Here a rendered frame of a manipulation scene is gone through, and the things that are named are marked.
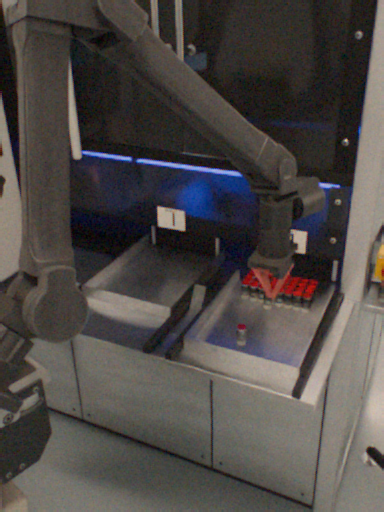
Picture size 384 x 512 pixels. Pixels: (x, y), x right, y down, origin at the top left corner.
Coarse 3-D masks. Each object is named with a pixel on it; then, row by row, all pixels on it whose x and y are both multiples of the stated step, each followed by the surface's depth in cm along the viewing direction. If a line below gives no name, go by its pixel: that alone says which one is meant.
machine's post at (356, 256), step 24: (360, 144) 119; (360, 168) 121; (360, 192) 124; (360, 216) 126; (360, 240) 129; (360, 264) 131; (360, 288) 134; (360, 312) 138; (336, 360) 147; (336, 384) 150; (336, 408) 154; (336, 432) 158; (336, 456) 162; (336, 480) 168
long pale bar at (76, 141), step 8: (72, 88) 138; (72, 96) 139; (72, 104) 140; (72, 112) 141; (72, 120) 142; (72, 128) 143; (72, 136) 144; (88, 136) 150; (72, 144) 145; (80, 144) 146; (80, 152) 146
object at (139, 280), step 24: (144, 240) 165; (120, 264) 155; (144, 264) 156; (168, 264) 156; (192, 264) 155; (216, 264) 152; (96, 288) 138; (120, 288) 144; (144, 288) 144; (168, 288) 144; (192, 288) 140; (144, 312) 134; (168, 312) 130
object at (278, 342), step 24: (240, 288) 143; (216, 312) 133; (240, 312) 133; (264, 312) 133; (288, 312) 133; (312, 312) 132; (192, 336) 123; (216, 336) 124; (264, 336) 124; (288, 336) 124; (312, 336) 118; (240, 360) 115; (264, 360) 112; (288, 360) 116
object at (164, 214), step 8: (160, 208) 150; (168, 208) 149; (160, 216) 151; (168, 216) 150; (176, 216) 149; (184, 216) 148; (160, 224) 153; (168, 224) 151; (176, 224) 150; (184, 224) 149
